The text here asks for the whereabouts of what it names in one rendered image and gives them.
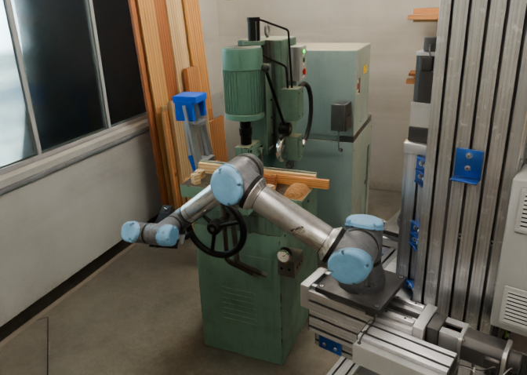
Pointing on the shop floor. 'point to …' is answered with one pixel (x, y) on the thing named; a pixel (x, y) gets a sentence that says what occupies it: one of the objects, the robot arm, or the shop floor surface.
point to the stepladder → (187, 102)
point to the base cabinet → (252, 295)
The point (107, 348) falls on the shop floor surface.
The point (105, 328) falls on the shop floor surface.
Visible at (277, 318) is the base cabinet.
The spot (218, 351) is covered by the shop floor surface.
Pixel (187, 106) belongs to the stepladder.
